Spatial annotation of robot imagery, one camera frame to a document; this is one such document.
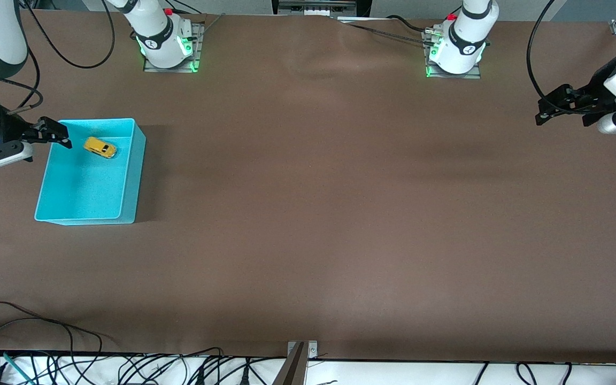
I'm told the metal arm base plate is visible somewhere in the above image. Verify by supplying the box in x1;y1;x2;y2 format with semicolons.
423;29;483;80
142;21;204;73

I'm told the dark camera stand post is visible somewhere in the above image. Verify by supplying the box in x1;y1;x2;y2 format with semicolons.
272;342;307;385

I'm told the turquoise plastic bin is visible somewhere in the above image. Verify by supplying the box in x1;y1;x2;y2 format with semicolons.
34;118;147;226

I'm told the brown table cover sheet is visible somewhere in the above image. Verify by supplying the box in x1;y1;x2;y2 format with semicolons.
0;10;616;365

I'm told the yellow toy beetle car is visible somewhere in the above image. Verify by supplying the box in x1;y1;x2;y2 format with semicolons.
83;136;118;160

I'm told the silver table edge bracket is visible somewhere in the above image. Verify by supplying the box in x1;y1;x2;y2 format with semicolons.
287;341;318;359

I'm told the grey socket strip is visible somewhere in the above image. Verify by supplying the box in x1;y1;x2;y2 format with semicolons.
272;0;372;18

